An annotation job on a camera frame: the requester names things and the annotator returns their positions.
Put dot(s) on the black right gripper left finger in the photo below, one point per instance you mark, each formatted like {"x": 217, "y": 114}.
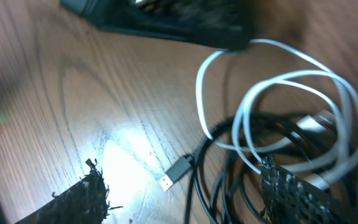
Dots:
{"x": 85, "y": 202}

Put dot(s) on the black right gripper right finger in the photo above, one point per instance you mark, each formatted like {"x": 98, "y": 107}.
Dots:
{"x": 289, "y": 199}

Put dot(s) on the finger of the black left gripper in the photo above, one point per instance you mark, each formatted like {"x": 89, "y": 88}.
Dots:
{"x": 220, "y": 24}

